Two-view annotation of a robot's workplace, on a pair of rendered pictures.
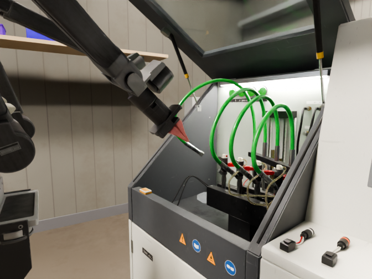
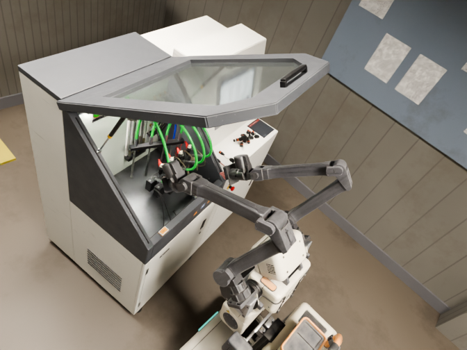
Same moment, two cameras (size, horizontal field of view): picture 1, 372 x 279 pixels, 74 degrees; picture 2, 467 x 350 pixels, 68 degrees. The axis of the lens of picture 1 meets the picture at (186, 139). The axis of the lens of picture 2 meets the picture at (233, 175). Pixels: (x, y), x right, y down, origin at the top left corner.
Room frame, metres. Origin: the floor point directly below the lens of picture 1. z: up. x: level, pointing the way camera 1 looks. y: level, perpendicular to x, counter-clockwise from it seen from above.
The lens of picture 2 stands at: (1.36, 1.11, 2.50)
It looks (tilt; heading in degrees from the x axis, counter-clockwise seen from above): 44 degrees down; 237
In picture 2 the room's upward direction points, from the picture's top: 24 degrees clockwise
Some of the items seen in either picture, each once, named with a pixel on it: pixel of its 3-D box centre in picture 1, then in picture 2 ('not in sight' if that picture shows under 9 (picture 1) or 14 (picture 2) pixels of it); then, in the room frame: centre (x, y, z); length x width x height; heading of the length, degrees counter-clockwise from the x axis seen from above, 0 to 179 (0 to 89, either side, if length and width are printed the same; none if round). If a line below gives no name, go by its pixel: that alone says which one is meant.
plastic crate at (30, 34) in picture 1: (50, 38); not in sight; (2.25, 1.19, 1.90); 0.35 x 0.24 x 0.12; 121
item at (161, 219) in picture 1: (177, 230); (186, 216); (0.83, 0.03, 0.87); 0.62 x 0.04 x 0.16; 39
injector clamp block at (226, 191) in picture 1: (247, 213); (170, 178); (0.89, -0.23, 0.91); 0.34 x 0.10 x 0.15; 39
